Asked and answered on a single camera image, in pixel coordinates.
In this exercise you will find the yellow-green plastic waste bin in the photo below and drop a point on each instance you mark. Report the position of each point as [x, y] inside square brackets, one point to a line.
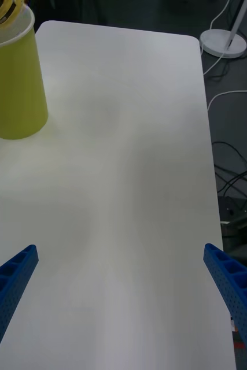
[13, 101]

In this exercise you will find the white floor lamp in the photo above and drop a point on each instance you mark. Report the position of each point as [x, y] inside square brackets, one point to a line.
[221, 43]

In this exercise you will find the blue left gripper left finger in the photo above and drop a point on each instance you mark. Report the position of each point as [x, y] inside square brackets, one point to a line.
[10, 289]

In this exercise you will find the yellow bottle with black cap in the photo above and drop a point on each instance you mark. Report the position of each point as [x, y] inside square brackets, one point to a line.
[1, 13]

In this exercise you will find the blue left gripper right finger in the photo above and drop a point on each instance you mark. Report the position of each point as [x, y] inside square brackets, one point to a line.
[239, 297]

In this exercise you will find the dark metal base frame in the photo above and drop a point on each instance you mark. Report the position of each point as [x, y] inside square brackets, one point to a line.
[239, 231]

